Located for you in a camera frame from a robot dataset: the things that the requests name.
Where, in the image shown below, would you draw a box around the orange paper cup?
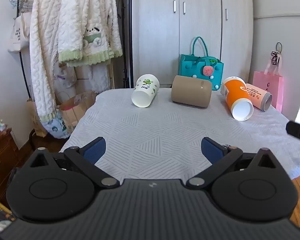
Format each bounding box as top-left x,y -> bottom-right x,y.
220,76 -> 254,121

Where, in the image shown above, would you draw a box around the black clothes rack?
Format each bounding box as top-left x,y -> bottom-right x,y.
15,0 -> 133,140

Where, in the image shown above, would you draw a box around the white canvas tote bag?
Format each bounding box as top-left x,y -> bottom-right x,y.
7,0 -> 33,53

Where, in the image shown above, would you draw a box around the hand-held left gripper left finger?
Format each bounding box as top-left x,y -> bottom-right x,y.
24,137 -> 120,189

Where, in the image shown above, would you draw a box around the long white fluffy robe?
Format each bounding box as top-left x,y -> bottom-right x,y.
29,0 -> 115,122

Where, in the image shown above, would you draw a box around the black hair ties on hook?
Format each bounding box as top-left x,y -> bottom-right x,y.
270,42 -> 283,66

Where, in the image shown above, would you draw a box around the brown paper cup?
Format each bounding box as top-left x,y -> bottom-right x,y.
171,75 -> 213,109

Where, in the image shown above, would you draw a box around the white cup with green print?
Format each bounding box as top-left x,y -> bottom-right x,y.
131,74 -> 160,108

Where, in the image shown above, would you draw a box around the teal felt tote bag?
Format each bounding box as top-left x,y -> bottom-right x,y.
178,36 -> 224,90

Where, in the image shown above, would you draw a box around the white fluffy jacket green trim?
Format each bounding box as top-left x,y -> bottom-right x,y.
57,0 -> 123,67

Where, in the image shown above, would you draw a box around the pale pink paper cup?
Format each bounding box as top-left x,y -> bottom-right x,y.
245,83 -> 273,112

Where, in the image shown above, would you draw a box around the white patterned tablecloth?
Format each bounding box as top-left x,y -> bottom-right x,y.
59,88 -> 300,180

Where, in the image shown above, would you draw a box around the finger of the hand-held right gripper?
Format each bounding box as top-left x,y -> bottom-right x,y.
286,121 -> 300,156

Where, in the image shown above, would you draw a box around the pink gift bag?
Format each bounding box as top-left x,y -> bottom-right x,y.
252,55 -> 284,113

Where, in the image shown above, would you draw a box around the brown paper bag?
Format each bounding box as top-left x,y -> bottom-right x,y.
27,90 -> 98,137

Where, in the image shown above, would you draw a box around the dark wooden cabinet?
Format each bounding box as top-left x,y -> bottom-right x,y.
0,128 -> 24,205

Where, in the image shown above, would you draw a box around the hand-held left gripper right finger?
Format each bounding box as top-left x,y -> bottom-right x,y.
186,137 -> 282,190

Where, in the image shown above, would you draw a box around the white printed plastic bag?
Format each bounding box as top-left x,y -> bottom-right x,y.
44,107 -> 77,139

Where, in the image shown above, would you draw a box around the grey wardrobe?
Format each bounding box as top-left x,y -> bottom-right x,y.
131,0 -> 254,89

